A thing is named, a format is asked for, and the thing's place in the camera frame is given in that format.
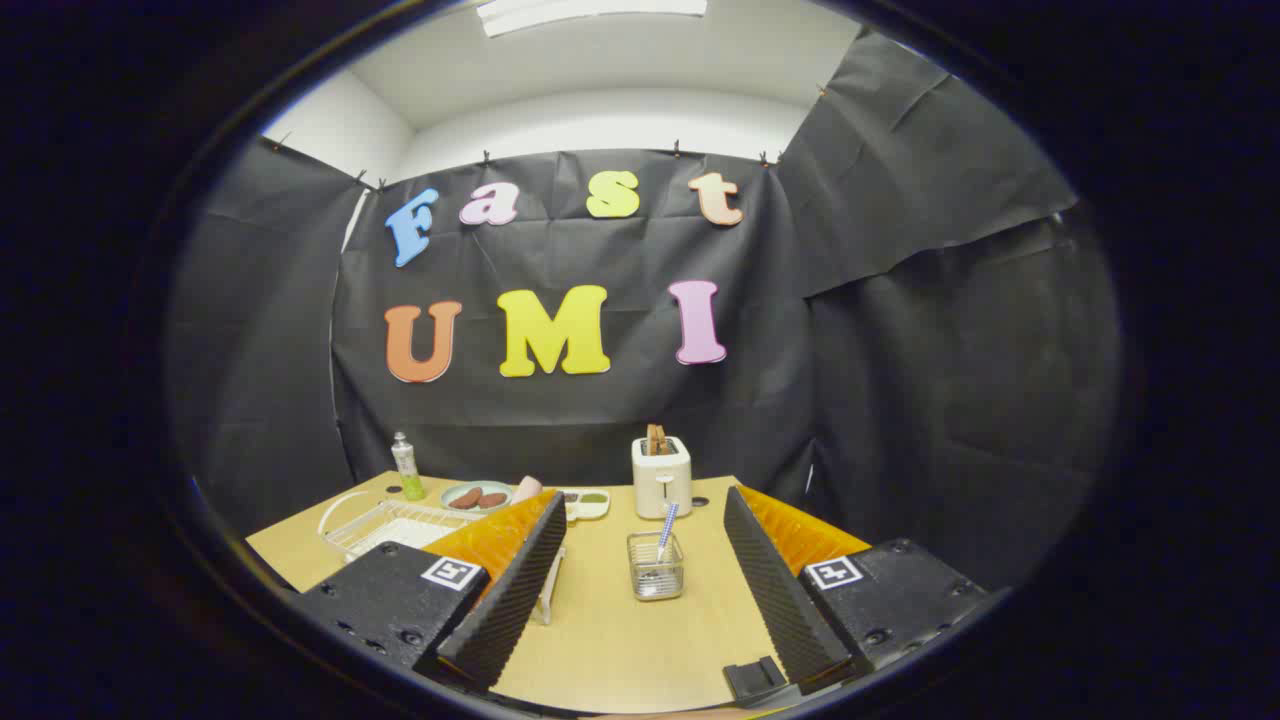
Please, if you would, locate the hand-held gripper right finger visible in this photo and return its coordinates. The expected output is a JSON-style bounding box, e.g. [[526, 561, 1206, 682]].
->
[[723, 486, 991, 697]]

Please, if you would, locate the white wire dish rack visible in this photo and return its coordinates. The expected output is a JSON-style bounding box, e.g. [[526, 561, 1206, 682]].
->
[[318, 488, 567, 626]]

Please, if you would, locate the small black block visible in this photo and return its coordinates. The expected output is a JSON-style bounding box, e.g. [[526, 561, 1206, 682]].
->
[[723, 656, 791, 703]]

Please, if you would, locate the black backdrop cloth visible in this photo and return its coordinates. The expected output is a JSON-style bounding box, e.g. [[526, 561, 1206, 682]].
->
[[165, 30, 1121, 591]]

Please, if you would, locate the green label bottle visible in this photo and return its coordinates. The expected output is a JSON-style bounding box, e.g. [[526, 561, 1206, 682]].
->
[[391, 432, 426, 501]]

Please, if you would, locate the white toaster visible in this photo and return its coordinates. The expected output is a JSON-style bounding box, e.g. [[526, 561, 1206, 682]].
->
[[632, 437, 693, 520]]

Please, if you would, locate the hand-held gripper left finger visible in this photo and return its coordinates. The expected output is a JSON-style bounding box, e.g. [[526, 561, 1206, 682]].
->
[[288, 490, 569, 693]]

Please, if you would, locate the pale green plate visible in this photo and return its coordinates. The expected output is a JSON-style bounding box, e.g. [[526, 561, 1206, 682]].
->
[[440, 481, 514, 515]]

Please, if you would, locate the ceiling light panel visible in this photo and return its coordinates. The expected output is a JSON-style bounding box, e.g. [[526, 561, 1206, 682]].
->
[[476, 0, 708, 38]]

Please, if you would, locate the wire mesh basket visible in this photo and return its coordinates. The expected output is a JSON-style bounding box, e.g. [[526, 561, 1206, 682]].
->
[[627, 531, 686, 602]]

